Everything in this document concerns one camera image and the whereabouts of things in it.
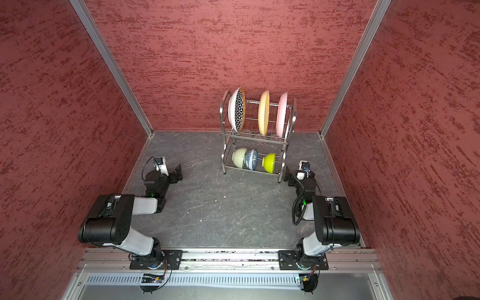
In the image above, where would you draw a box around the steel two-tier dish rack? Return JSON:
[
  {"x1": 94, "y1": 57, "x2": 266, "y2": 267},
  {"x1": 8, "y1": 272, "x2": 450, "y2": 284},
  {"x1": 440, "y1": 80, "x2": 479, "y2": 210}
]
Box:
[{"x1": 219, "y1": 90, "x2": 297, "y2": 182}]

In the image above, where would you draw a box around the pink bear plate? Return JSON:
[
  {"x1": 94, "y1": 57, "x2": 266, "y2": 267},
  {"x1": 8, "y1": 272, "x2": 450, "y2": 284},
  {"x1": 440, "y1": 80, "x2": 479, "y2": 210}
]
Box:
[{"x1": 276, "y1": 92, "x2": 288, "y2": 138}]

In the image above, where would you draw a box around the yellow bear plate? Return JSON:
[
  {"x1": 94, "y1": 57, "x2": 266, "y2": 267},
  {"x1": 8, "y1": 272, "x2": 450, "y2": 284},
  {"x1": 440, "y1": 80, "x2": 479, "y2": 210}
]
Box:
[{"x1": 257, "y1": 90, "x2": 270, "y2": 136}]

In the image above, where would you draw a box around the white patterned deep plate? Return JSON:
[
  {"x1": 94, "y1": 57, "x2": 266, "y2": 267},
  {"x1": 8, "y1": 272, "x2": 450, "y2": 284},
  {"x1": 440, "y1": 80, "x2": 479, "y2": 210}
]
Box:
[{"x1": 228, "y1": 87, "x2": 246, "y2": 133}]

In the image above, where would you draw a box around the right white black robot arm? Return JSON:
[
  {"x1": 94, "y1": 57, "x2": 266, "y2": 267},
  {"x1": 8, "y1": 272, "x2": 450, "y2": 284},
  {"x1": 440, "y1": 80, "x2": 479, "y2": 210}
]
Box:
[{"x1": 284, "y1": 168, "x2": 361, "y2": 271}]

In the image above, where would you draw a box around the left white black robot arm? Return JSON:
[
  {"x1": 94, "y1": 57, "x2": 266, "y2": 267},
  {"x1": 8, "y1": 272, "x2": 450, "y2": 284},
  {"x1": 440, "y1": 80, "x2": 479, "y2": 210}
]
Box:
[{"x1": 77, "y1": 164, "x2": 183, "y2": 270}]

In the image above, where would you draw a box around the lime green bowl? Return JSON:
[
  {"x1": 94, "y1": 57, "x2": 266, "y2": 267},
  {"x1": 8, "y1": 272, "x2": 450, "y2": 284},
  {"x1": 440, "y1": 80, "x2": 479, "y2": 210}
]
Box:
[{"x1": 262, "y1": 153, "x2": 276, "y2": 174}]

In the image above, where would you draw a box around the blue floral white bowl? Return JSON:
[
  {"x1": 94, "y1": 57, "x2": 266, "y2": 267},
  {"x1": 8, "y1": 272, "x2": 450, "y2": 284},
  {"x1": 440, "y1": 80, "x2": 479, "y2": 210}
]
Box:
[{"x1": 244, "y1": 149, "x2": 258, "y2": 171}]

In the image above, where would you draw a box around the pale green bowl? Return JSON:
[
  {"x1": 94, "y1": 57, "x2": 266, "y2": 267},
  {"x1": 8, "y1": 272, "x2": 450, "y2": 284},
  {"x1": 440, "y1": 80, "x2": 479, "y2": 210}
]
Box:
[{"x1": 232, "y1": 147, "x2": 248, "y2": 169}]

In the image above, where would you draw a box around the right base circuit board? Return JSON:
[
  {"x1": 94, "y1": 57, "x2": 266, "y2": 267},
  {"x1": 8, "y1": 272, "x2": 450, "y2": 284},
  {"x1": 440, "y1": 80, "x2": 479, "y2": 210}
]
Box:
[{"x1": 299, "y1": 274, "x2": 319, "y2": 293}]

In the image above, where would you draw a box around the base circuit board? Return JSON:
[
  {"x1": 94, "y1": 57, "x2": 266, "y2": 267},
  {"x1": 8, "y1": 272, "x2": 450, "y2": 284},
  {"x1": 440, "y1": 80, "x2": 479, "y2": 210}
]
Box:
[
  {"x1": 139, "y1": 274, "x2": 165, "y2": 293},
  {"x1": 299, "y1": 274, "x2": 319, "y2": 293}
]

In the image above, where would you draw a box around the left base circuit board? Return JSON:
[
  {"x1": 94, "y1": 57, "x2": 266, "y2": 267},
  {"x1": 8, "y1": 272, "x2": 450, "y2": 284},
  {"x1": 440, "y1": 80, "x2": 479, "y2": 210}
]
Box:
[{"x1": 139, "y1": 274, "x2": 165, "y2": 293}]

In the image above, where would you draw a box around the right black corrugated cable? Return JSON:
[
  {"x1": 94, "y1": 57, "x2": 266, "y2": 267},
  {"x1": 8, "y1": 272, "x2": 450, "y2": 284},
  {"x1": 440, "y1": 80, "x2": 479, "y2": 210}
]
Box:
[{"x1": 291, "y1": 170, "x2": 320, "y2": 226}]

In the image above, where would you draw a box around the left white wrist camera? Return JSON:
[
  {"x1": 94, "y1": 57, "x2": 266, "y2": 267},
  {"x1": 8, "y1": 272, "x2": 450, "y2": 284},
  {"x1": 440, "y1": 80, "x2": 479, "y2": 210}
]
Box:
[{"x1": 154, "y1": 157, "x2": 169, "y2": 176}]

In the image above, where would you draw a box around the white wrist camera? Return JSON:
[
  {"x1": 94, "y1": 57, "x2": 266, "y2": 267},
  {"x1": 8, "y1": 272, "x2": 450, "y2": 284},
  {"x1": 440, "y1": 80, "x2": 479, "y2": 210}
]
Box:
[
  {"x1": 154, "y1": 157, "x2": 169, "y2": 176},
  {"x1": 296, "y1": 160, "x2": 315, "y2": 181}
]

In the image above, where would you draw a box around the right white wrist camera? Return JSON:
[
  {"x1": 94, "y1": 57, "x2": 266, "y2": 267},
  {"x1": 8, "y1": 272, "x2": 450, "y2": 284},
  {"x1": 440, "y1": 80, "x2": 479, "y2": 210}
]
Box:
[{"x1": 296, "y1": 160, "x2": 315, "y2": 181}]

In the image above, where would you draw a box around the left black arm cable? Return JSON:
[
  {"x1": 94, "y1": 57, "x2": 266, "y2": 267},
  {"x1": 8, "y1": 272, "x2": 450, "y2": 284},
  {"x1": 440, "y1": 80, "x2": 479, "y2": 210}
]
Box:
[{"x1": 141, "y1": 155, "x2": 164, "y2": 181}]

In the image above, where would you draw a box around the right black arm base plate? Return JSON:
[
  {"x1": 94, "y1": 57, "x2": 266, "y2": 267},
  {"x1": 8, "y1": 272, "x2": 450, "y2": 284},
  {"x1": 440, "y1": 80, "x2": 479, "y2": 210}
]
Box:
[{"x1": 278, "y1": 250, "x2": 329, "y2": 271}]

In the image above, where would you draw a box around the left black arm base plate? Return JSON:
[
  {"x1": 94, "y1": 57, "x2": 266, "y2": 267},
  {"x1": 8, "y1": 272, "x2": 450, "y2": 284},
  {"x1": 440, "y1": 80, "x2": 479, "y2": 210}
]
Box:
[{"x1": 129, "y1": 249, "x2": 184, "y2": 271}]

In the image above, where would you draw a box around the aluminium front rail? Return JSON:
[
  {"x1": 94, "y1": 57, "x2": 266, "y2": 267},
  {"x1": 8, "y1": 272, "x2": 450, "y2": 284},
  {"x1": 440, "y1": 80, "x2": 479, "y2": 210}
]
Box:
[{"x1": 74, "y1": 248, "x2": 386, "y2": 293}]

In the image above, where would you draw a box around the left aluminium corner post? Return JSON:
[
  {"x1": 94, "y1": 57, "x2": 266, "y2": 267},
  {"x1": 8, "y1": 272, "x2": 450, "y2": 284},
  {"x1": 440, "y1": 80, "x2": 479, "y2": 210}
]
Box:
[{"x1": 69, "y1": 0, "x2": 154, "y2": 138}]

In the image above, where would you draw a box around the aluminium corner post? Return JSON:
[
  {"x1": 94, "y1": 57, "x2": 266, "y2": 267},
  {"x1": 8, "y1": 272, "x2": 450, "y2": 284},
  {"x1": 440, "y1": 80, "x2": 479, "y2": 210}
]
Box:
[
  {"x1": 69, "y1": 0, "x2": 154, "y2": 138},
  {"x1": 319, "y1": 0, "x2": 391, "y2": 140}
]

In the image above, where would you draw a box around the right aluminium corner post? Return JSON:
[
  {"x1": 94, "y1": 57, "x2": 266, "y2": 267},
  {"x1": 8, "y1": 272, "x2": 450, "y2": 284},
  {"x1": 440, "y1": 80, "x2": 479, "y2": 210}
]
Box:
[{"x1": 319, "y1": 0, "x2": 391, "y2": 140}]

